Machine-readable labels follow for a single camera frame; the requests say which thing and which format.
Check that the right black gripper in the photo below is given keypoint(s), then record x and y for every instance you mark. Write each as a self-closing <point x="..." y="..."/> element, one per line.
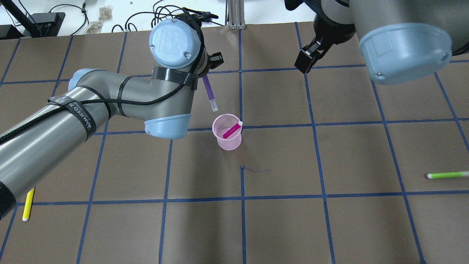
<point x="323" y="26"/>

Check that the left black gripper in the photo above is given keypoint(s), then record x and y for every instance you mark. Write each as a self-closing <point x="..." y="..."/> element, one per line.
<point x="215" y="59"/>

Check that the purple marker pen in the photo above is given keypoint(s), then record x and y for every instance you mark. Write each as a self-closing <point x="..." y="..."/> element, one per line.
<point x="210" y="93"/>

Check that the pink marker pen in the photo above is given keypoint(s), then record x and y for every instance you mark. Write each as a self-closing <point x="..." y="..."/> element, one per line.
<point x="232" y="130"/>

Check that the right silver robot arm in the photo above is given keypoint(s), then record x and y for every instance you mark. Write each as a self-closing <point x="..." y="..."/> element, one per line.
<point x="399" y="40"/>

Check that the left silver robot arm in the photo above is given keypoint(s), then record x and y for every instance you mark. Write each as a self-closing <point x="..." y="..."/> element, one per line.
<point x="34" y="147"/>

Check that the pink mesh cup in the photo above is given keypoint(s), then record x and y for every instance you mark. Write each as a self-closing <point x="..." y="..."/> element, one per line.
<point x="220" y="125"/>

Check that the green marker pen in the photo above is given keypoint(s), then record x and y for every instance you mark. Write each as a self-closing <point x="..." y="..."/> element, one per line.
<point x="445" y="175"/>

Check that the yellow marker pen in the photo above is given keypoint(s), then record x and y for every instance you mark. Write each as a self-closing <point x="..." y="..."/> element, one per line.
<point x="28" y="205"/>

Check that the aluminium frame post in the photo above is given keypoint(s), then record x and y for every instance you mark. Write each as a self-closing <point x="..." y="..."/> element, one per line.
<point x="235" y="15"/>

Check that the black camera stand base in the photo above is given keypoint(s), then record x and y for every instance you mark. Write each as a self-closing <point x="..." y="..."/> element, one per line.
<point x="47" y="24"/>

